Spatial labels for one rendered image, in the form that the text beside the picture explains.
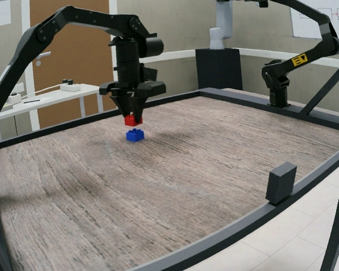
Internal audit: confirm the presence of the blue block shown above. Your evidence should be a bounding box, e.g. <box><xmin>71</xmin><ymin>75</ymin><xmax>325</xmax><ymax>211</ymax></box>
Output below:
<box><xmin>126</xmin><ymin>128</ymin><xmax>145</xmax><ymax>142</ymax></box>

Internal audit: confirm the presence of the red toy brick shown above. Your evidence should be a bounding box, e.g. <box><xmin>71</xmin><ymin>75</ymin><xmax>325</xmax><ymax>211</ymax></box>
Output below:
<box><xmin>124</xmin><ymin>114</ymin><xmax>143</xmax><ymax>127</ymax></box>

